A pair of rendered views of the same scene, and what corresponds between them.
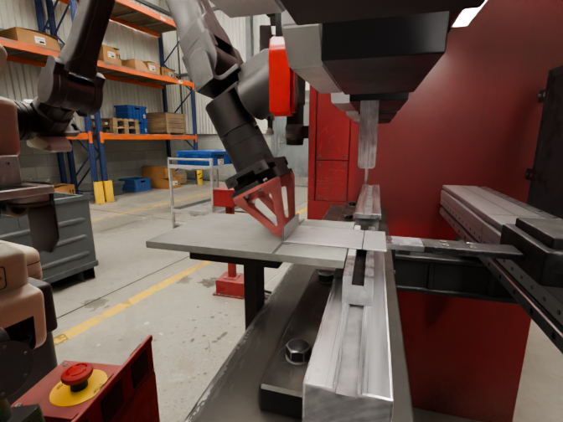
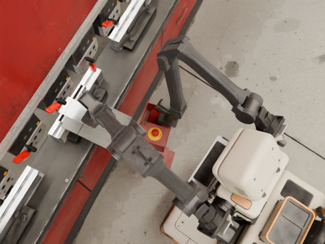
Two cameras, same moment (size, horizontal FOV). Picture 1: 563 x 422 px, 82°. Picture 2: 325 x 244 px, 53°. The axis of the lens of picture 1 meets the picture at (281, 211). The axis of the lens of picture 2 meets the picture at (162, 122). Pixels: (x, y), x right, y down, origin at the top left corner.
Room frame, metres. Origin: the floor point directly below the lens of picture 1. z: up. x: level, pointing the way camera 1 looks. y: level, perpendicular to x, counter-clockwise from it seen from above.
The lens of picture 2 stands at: (0.90, 0.32, 2.39)
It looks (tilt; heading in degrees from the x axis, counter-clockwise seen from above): 70 degrees down; 180
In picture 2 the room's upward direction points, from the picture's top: 10 degrees clockwise
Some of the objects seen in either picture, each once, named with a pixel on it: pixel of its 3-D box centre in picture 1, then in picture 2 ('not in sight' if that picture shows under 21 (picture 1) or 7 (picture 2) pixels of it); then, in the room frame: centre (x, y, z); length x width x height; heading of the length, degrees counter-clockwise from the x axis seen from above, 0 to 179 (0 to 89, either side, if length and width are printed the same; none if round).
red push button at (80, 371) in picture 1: (78, 379); (155, 133); (0.40, 0.29, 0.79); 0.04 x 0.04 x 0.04
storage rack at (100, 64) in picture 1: (136, 101); not in sight; (7.36, 3.14, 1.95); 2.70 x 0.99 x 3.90; 155
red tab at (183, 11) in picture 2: not in sight; (182, 13); (-0.52, 0.32, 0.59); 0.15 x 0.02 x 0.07; 164
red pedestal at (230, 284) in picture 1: (230, 239); not in sight; (2.28, 0.37, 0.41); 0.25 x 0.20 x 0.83; 74
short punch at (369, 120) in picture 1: (368, 143); not in sight; (0.42, -0.11, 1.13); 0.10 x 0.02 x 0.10; 164
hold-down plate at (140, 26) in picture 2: not in sight; (140, 27); (-0.14, 0.11, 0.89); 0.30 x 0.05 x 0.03; 164
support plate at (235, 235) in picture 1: (260, 234); (96, 122); (0.46, 0.03, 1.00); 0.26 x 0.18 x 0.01; 74
